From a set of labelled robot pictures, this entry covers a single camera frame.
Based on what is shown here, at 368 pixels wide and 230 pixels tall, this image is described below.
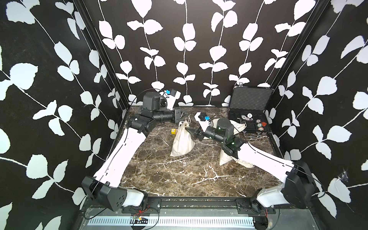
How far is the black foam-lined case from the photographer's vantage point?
1057 mm

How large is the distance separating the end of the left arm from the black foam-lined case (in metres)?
0.57

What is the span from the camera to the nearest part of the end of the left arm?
1.87ft
